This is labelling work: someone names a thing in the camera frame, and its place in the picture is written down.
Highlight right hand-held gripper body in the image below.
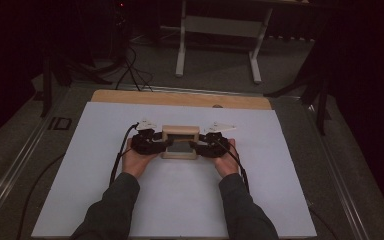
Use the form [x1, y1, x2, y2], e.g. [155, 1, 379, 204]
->
[195, 121, 238, 159]

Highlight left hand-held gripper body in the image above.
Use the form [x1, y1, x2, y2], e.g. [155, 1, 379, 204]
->
[130, 118, 168, 156]

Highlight wooden picture frame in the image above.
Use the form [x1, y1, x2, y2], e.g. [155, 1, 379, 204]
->
[161, 124, 201, 161]

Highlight person's left hand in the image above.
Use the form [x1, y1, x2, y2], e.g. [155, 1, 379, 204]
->
[121, 137, 158, 181]

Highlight person's right hand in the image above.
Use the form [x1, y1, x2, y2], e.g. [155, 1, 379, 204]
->
[212, 138, 241, 179]

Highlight black equipment rack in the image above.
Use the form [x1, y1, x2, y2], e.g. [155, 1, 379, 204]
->
[110, 0, 130, 66]

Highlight black tripod stand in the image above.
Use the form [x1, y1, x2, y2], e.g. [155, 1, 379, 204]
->
[264, 71, 333, 136]

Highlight left hand-held gripper cable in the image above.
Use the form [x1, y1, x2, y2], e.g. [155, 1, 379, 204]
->
[108, 122, 140, 186]

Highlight hand-held gripper cable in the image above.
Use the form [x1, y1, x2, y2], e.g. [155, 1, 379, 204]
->
[214, 138, 251, 195]
[108, 122, 140, 186]

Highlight right hand-held gripper cable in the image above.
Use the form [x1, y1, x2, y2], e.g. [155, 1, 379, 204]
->
[214, 138, 251, 195]

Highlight metal floor rail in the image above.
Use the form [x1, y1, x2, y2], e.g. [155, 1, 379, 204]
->
[123, 83, 303, 100]
[304, 103, 371, 240]
[0, 111, 59, 223]

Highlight black floor cables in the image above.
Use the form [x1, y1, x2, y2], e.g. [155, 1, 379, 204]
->
[114, 44, 155, 93]

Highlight black rectangular floor bracket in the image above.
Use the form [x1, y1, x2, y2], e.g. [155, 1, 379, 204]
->
[48, 116, 73, 132]

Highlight white metal desk frame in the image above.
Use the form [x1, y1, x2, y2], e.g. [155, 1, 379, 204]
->
[174, 0, 274, 85]

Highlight black floor cable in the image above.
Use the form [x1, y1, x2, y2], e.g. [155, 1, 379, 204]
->
[15, 152, 66, 240]
[308, 199, 340, 240]

